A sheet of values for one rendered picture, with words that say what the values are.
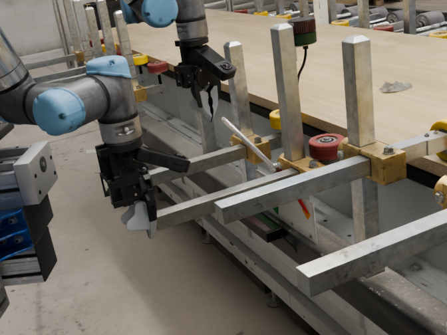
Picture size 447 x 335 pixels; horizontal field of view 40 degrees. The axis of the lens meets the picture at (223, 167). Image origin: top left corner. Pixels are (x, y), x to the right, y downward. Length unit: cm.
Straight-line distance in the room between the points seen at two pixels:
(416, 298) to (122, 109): 63
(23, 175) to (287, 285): 121
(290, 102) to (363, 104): 25
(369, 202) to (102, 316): 160
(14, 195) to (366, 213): 69
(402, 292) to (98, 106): 64
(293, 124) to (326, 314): 89
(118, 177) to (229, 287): 147
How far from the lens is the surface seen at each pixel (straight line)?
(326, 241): 136
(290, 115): 131
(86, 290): 275
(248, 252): 243
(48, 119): 102
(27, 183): 126
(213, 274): 264
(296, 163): 133
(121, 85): 109
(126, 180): 113
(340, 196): 165
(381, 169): 106
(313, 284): 76
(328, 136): 135
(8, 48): 109
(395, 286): 120
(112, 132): 111
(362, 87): 108
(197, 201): 123
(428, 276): 138
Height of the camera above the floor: 136
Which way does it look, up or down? 21 degrees down
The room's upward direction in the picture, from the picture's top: 9 degrees counter-clockwise
